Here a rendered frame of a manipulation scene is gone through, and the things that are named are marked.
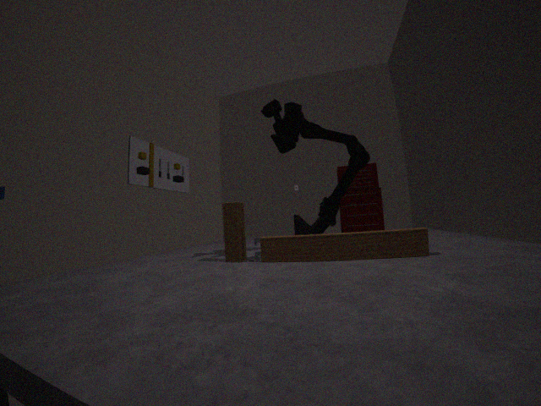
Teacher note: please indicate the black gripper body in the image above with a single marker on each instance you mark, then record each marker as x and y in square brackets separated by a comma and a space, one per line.
[281, 127]

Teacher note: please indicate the long brown wooden board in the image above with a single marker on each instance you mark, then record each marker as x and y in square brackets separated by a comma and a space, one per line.
[379, 244]

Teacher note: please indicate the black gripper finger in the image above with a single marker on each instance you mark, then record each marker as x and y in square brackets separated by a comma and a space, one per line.
[281, 141]
[270, 109]

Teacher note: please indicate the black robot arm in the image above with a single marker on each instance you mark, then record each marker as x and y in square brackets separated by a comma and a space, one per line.
[359, 157]

